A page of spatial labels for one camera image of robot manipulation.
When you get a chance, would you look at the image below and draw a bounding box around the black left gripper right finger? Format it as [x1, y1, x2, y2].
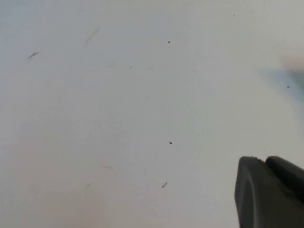
[265, 155, 304, 205]

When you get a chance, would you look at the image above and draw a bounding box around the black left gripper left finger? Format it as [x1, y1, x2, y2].
[234, 156, 304, 228]

